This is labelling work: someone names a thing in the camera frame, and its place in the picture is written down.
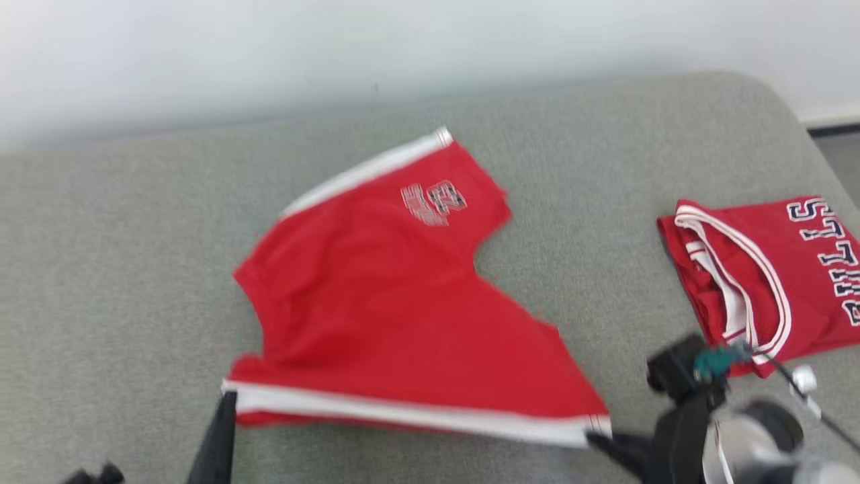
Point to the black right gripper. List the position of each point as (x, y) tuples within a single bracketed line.
[(678, 444)]

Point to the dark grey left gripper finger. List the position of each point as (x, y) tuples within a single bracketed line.
[(209, 457), (227, 457)]

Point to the red shorts with white stripes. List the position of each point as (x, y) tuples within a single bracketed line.
[(376, 302)]

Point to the red Bulls shirt white sleeves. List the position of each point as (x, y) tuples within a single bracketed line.
[(793, 282)]

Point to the white round table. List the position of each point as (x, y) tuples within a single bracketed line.
[(101, 269)]

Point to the black baseboard strip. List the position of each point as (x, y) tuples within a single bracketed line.
[(836, 130)]

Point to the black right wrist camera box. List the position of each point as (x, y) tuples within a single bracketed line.
[(675, 370)]

